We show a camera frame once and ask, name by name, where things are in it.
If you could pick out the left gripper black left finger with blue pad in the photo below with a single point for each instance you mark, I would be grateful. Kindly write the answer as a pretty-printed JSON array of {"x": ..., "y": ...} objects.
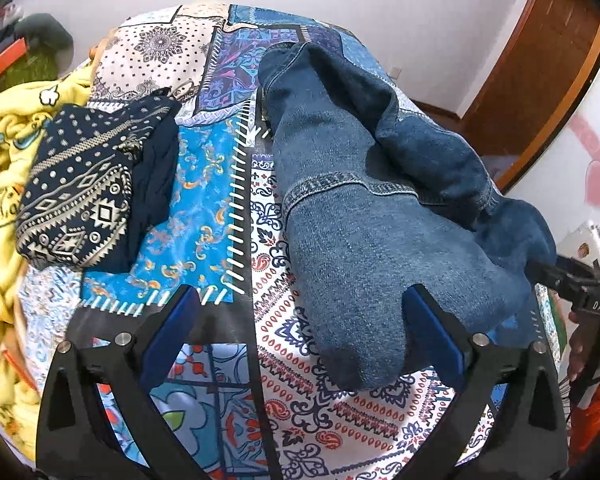
[{"x": 75, "y": 439}]

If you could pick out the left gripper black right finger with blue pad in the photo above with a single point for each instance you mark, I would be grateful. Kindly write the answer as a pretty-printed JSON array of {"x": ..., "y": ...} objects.
[{"x": 505, "y": 420}]

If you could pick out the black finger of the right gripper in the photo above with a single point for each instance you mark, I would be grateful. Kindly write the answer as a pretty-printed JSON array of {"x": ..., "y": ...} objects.
[{"x": 567, "y": 277}]

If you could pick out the blue denim jeans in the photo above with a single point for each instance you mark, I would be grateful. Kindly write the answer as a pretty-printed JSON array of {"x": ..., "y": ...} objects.
[{"x": 376, "y": 200}]

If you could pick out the black white patterned clothes pile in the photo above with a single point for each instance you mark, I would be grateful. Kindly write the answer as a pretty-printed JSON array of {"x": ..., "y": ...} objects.
[{"x": 10, "y": 15}]

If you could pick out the person hand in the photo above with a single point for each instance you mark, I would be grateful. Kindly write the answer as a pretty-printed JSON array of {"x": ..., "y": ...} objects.
[{"x": 581, "y": 343}]

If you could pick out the patchwork patterned bedspread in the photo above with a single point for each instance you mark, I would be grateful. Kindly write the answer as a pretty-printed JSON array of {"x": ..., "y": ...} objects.
[{"x": 247, "y": 396}]

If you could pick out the brown wooden door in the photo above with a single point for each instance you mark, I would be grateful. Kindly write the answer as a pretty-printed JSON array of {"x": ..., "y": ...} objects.
[{"x": 539, "y": 79}]

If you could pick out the navy white patterned folded garment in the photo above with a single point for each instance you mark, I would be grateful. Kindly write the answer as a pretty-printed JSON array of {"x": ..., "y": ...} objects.
[{"x": 98, "y": 183}]

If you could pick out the yellow printed garment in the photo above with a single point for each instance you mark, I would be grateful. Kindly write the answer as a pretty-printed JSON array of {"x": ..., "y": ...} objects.
[{"x": 24, "y": 111}]

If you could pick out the dark green round cushion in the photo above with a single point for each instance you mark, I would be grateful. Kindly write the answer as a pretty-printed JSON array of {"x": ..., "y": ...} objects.
[{"x": 43, "y": 30}]

